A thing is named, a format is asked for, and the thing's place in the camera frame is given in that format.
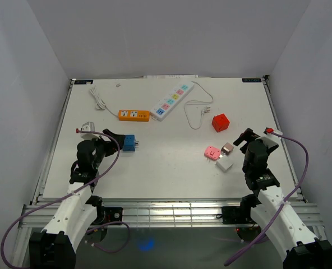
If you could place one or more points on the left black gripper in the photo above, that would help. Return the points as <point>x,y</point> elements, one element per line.
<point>111,146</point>

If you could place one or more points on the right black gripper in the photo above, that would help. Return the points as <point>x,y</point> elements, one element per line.
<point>248,135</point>

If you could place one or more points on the blue cube socket adapter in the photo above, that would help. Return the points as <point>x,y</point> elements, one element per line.
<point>130,143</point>

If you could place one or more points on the white multicolour power strip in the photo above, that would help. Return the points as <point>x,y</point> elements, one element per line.
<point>165,105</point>

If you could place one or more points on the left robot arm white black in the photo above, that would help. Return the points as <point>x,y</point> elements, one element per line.
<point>80,213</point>

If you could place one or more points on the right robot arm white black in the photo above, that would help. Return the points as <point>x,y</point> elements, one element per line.
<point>270,209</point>

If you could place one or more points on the rose gold plug adapter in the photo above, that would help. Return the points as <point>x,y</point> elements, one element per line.
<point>227,149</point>

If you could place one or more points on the white plug adapter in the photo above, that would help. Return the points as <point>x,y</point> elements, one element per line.
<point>224,164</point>

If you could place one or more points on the pink plug adapter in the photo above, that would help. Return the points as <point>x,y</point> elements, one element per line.
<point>212,153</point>

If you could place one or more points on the orange power strip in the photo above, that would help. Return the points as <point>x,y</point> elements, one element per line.
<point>122,115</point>

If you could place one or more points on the red cube socket adapter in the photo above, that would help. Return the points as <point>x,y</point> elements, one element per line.
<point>220,122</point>

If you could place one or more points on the right corner label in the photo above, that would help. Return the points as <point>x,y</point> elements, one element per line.
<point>251,80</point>

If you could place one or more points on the corner label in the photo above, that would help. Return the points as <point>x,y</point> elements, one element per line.
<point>251,80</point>
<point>83,82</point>

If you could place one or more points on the left corner label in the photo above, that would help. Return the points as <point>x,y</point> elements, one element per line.
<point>83,82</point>

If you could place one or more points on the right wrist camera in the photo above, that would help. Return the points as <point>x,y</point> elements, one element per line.
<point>269,139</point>

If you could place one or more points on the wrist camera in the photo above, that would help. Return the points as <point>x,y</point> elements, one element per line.
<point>269,139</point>
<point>87,131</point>

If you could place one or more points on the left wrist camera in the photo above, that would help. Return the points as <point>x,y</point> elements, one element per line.
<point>87,131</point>

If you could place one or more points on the aluminium frame rail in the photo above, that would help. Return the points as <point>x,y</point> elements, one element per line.
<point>175,214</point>

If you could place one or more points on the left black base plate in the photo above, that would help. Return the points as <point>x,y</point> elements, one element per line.
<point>112,215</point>

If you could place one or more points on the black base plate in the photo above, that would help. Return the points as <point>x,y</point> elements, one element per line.
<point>233,215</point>
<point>112,215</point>

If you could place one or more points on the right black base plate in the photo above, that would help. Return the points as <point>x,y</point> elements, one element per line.
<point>233,215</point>

